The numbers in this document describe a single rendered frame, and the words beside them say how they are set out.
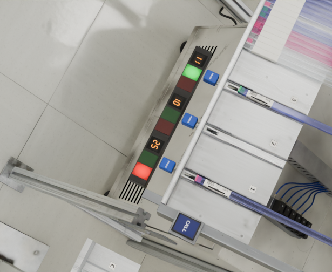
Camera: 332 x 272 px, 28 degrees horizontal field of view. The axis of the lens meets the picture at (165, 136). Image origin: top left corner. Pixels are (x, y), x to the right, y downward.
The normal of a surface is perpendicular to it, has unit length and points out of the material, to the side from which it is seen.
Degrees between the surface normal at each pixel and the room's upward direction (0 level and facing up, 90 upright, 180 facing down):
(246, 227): 44
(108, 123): 0
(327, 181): 0
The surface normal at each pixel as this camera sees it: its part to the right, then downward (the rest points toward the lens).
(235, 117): -0.03, -0.25
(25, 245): 0.61, 0.11
